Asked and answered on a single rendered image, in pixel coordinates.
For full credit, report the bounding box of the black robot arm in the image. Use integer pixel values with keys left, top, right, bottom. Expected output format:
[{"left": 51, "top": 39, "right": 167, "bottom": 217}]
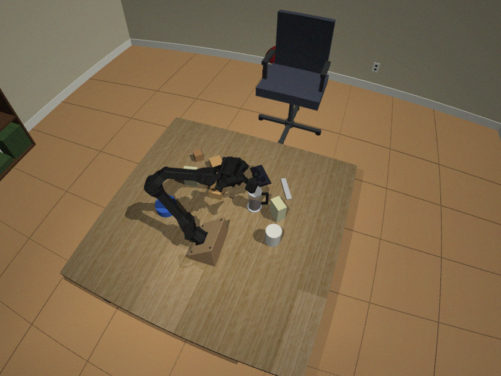
[{"left": 144, "top": 156, "right": 249, "bottom": 245}]

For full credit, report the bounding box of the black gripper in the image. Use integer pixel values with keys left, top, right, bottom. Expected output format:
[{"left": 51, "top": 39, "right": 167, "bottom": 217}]
[{"left": 231, "top": 174, "right": 259, "bottom": 194}]

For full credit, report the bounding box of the grey cylinder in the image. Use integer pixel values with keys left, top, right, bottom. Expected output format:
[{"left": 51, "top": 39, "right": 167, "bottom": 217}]
[{"left": 265, "top": 224, "right": 282, "bottom": 247}]

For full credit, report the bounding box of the glass french press with black knob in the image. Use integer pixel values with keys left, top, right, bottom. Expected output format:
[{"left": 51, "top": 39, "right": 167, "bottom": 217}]
[{"left": 247, "top": 172, "right": 269, "bottom": 213}]

